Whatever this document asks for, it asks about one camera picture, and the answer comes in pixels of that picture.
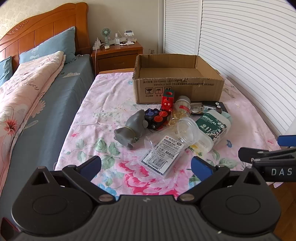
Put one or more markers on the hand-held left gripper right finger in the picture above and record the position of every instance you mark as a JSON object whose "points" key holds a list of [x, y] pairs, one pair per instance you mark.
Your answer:
{"points": [[200, 168]]}

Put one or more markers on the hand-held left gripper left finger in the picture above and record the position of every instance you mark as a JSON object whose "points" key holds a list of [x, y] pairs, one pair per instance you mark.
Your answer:
{"points": [[90, 165]]}

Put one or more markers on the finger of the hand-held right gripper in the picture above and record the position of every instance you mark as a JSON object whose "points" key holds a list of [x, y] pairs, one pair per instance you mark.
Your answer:
{"points": [[249, 154], [286, 140]]}

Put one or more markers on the grey card box white label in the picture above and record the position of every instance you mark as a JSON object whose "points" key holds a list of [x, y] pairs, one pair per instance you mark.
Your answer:
{"points": [[159, 161]]}

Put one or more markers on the white container green label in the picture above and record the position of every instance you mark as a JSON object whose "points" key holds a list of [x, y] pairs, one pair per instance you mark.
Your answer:
{"points": [[210, 125]]}

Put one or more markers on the clear plastic jar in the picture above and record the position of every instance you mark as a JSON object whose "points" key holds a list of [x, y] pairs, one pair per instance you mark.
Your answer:
{"points": [[161, 139]]}

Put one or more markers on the grey toy animal figure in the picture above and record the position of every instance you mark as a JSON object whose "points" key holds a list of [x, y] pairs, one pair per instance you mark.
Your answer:
{"points": [[133, 129]]}

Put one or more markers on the cardboard box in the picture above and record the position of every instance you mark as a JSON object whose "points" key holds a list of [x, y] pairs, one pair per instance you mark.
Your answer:
{"points": [[180, 90]]}

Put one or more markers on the black flat case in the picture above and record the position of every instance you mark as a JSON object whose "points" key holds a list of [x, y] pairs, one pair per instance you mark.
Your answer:
{"points": [[215, 107]]}

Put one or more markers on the small clear plastic case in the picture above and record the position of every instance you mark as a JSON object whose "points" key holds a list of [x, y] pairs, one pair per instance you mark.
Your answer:
{"points": [[196, 109]]}

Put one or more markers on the clear jar of yellow capsules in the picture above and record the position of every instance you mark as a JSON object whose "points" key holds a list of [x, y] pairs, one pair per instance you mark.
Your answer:
{"points": [[182, 109]]}

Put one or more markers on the black toy with red buttons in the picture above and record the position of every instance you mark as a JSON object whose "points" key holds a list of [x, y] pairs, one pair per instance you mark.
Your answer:
{"points": [[153, 124]]}

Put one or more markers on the pink floral bedsheet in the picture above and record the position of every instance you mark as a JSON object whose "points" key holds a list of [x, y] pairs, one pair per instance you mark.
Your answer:
{"points": [[111, 97]]}

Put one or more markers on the blue bedsheet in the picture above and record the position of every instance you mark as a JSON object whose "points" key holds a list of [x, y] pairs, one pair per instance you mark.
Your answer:
{"points": [[57, 97]]}

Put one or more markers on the pink floral quilt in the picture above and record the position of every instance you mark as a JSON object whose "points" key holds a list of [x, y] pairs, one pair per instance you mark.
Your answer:
{"points": [[23, 92]]}

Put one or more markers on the white louvered door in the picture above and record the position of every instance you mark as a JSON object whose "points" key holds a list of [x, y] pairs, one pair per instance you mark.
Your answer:
{"points": [[249, 46], [182, 27]]}

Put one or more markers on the wooden nightstand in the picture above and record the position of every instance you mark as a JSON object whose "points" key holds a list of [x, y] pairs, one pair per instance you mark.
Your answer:
{"points": [[115, 60]]}

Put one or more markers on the white power strip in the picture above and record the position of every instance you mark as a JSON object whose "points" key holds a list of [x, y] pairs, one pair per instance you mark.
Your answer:
{"points": [[96, 44]]}

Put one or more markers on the large blue pillow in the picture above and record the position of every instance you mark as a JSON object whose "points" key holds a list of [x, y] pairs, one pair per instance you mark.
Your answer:
{"points": [[50, 44]]}

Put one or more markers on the clear spray bottle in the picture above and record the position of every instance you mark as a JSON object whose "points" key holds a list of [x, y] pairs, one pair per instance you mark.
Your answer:
{"points": [[117, 39]]}

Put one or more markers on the mint mini fan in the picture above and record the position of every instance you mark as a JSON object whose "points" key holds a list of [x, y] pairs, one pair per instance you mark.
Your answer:
{"points": [[106, 33]]}

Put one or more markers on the wooden headboard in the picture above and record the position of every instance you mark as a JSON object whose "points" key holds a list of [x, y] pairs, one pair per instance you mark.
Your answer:
{"points": [[46, 25]]}

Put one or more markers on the wall outlet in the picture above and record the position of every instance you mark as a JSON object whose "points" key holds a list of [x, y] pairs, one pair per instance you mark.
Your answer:
{"points": [[152, 51]]}

